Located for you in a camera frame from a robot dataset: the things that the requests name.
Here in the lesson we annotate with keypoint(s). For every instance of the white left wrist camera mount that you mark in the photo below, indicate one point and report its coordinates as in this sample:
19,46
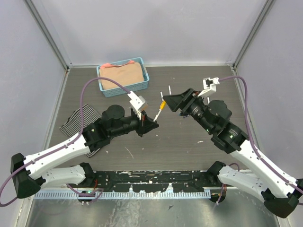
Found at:
138,104

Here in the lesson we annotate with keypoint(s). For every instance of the white pen yellow end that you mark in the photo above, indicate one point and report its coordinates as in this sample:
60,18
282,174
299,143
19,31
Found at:
157,115

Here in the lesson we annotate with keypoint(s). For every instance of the yellow pen cap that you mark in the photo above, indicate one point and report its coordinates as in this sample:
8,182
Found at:
162,105

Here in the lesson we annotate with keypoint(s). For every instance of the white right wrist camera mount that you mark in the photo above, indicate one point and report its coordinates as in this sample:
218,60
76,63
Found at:
209,87

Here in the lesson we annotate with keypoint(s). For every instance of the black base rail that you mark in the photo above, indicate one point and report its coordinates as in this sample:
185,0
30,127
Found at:
155,181

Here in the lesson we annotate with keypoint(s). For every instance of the blue plastic basket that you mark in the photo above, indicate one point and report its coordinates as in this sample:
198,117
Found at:
110,89

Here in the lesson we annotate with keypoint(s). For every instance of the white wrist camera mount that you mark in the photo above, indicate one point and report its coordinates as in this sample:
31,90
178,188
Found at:
138,104
209,87

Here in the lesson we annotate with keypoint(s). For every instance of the black white striped cloth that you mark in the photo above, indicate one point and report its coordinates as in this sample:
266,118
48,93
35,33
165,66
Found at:
73,123

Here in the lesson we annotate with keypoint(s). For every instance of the peach folded cloth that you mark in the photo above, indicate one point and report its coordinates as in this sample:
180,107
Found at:
125,74

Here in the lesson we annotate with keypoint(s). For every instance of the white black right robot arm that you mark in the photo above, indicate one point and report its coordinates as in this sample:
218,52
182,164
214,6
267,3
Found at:
279,192

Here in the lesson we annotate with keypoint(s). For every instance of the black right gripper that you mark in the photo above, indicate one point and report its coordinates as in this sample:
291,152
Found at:
182,100

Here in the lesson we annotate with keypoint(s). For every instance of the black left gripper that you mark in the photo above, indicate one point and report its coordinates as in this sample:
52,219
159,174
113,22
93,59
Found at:
146,124

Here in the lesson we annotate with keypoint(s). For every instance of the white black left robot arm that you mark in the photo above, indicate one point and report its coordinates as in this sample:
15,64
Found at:
33,172

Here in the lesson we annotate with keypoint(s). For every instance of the slotted cable duct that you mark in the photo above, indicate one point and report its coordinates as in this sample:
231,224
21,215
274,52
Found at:
67,194

